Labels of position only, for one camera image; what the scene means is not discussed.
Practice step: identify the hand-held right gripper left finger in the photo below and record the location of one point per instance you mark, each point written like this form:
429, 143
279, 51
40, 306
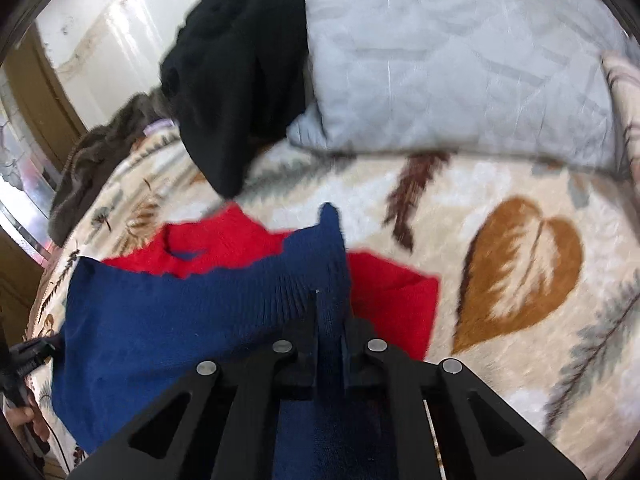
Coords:
305, 355

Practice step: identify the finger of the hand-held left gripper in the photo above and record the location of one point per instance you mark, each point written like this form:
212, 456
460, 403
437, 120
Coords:
37, 350

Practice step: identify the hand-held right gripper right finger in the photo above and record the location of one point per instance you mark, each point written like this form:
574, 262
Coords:
357, 355

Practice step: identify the red and blue knit sweater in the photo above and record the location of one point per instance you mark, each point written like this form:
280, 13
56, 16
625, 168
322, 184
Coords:
175, 320

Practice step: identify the person's left hand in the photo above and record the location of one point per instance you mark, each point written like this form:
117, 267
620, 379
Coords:
20, 416

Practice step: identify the cream leaf print blanket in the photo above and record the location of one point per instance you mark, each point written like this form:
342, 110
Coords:
500, 270

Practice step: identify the dark brown fleece blanket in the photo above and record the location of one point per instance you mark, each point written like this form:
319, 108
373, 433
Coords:
95, 170

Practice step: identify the lilac cloth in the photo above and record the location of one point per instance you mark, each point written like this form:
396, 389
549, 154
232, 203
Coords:
159, 126

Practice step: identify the black coat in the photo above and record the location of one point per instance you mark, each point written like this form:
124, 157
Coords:
235, 90

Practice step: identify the grey quilted pillow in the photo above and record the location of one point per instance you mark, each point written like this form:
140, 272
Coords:
450, 55

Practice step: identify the beige patterned pillow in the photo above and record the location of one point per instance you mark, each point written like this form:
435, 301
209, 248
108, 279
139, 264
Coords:
625, 110

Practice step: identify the wooden window frame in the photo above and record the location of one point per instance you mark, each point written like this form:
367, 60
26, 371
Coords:
50, 80

